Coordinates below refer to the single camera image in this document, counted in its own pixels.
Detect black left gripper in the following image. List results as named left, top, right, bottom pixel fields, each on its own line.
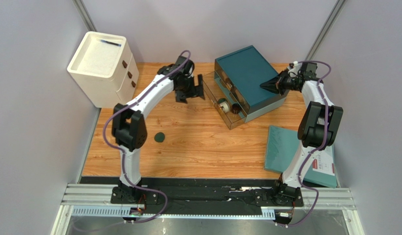
left=175, top=74, right=205, bottom=105

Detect black-lid powder jar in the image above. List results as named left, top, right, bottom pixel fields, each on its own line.
left=219, top=101, right=231, bottom=113

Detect dark brown small jar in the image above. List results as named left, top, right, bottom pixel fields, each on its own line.
left=231, top=103, right=241, bottom=115

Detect dark green round disc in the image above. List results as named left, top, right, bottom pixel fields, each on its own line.
left=154, top=132, right=165, bottom=142

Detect transparent drawer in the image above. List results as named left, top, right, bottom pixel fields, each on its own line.
left=202, top=72, right=247, bottom=130

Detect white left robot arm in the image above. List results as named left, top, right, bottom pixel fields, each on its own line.
left=109, top=55, right=205, bottom=204

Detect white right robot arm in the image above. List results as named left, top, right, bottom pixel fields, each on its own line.
left=260, top=60, right=343, bottom=206

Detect teal drawer organizer box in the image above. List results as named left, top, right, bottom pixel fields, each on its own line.
left=214, top=46, right=287, bottom=123

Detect teal flat box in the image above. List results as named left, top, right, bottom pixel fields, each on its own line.
left=264, top=125, right=337, bottom=188

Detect white three-drawer cabinet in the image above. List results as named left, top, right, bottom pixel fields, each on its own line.
left=67, top=31, right=139, bottom=108

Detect white paper label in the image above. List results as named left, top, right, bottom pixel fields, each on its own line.
left=312, top=154, right=335, bottom=176

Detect black pen on cabinet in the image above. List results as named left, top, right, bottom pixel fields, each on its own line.
left=100, top=39, right=122, bottom=47

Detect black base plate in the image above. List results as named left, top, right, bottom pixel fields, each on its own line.
left=110, top=186, right=304, bottom=207

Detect aluminium mounting rail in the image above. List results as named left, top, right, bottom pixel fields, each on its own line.
left=61, top=184, right=356, bottom=219

